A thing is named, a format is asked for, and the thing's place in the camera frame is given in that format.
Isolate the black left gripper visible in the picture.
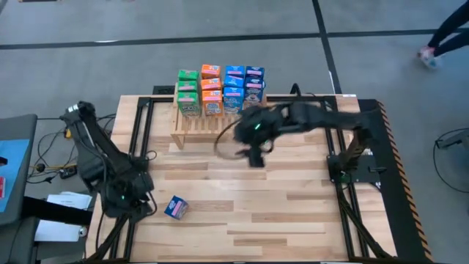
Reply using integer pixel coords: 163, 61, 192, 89
104, 175, 155, 223

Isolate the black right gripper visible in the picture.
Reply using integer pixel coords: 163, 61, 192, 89
233, 106, 284, 169

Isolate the green Apple Jacks cereal box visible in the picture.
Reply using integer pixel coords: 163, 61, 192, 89
177, 69, 200, 82
177, 91, 202, 118
177, 80, 199, 93

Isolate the wooden slatted shelf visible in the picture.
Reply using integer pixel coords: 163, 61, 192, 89
170, 81, 268, 150

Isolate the white paper sheet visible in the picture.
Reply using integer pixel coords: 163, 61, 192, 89
34, 219, 88, 243
46, 191, 93, 210

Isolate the black power adapter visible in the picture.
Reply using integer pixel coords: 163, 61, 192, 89
59, 165, 78, 180

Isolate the black power strip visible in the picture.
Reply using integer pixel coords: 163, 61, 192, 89
152, 84, 177, 95

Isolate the blue cloth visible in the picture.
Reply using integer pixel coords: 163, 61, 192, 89
0, 138, 31, 213

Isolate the grey padded chair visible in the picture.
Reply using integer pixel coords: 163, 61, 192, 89
0, 113, 40, 264

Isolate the person's shoe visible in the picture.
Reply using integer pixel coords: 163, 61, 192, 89
416, 45, 440, 70

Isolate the grey stand foot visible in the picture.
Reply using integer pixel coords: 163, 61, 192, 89
435, 128, 469, 150

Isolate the person's leg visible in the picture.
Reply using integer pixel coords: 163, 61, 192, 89
426, 1, 469, 48
433, 31, 469, 58

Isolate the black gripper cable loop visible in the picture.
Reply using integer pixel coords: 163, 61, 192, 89
213, 119, 274, 161

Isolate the black power cable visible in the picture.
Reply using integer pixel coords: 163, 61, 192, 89
290, 83, 330, 107

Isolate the black strap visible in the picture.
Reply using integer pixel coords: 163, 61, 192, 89
21, 196, 93, 225

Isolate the yellow extension cable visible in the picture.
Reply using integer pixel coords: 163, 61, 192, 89
31, 127, 78, 172

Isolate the black metal table frame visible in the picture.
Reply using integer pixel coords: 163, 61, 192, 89
87, 94, 396, 263

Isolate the black floor cable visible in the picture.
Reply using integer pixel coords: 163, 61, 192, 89
433, 128, 469, 194

